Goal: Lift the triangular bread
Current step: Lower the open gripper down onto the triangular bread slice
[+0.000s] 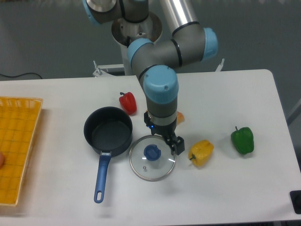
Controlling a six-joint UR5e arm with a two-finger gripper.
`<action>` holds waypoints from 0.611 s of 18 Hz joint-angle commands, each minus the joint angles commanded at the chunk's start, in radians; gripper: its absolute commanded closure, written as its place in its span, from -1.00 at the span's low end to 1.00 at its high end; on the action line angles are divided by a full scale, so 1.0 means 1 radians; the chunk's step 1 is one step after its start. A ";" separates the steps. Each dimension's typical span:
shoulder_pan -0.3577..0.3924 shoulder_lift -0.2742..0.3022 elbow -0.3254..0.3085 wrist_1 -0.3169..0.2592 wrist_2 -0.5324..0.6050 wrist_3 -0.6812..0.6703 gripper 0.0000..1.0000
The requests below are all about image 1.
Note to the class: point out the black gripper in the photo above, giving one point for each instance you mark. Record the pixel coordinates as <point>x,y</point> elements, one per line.
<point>165,126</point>

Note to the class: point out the triangle bread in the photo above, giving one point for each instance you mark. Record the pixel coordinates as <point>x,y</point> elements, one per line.
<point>180,118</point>

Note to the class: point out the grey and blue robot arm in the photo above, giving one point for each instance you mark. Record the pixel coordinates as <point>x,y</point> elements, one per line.
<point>152,63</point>

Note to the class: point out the yellow bell pepper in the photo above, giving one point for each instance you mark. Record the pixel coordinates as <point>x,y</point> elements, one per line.
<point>200,152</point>

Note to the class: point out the glass lid with blue knob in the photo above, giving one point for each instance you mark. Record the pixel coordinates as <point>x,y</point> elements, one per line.
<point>150,158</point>

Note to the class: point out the red bell pepper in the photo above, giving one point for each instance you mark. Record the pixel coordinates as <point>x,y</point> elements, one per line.
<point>128,103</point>

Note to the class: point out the green bell pepper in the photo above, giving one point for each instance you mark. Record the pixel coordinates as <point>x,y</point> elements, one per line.
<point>243,140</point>

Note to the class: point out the black device at table edge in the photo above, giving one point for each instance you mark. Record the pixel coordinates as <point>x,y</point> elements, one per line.
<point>296,200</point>

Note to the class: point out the yellow woven basket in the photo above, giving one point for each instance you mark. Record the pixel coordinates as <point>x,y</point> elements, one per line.
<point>19,118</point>

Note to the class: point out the dark pot with blue handle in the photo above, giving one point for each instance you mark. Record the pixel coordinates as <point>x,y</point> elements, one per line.
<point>108,131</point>

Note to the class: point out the white table clamp bracket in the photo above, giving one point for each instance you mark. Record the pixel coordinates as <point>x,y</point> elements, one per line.
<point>108,70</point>

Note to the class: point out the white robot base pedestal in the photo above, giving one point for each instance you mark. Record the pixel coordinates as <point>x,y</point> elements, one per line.
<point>125,32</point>

